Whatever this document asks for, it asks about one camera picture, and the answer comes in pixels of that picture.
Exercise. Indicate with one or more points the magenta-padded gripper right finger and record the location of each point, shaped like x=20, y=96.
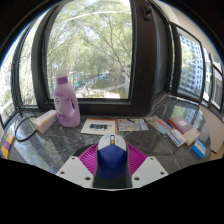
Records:
x=148, y=170

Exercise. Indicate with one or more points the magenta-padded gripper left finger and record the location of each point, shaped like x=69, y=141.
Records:
x=75, y=170

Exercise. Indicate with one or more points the blue and white computer mouse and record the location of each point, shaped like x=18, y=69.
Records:
x=111, y=160

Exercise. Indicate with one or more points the white book with blue stripe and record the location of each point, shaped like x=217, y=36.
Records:
x=176, y=137

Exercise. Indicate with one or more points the teal and orange thin book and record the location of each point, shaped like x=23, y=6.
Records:
x=158, y=124

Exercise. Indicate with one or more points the colourful thin pamphlet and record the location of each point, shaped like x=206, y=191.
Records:
x=131, y=125

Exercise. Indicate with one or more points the white booklet with orange border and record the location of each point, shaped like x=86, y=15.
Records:
x=98, y=126

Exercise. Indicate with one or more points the red book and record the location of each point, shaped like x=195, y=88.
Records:
x=180, y=124

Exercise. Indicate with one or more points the beige book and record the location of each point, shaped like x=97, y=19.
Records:
x=193, y=136

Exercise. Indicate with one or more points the white and orange carton box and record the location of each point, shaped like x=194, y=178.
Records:
x=45, y=120

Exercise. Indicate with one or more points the purple detergent bottle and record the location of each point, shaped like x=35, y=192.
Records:
x=66, y=103

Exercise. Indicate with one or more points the yellow and purple box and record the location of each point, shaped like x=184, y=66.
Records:
x=7, y=146

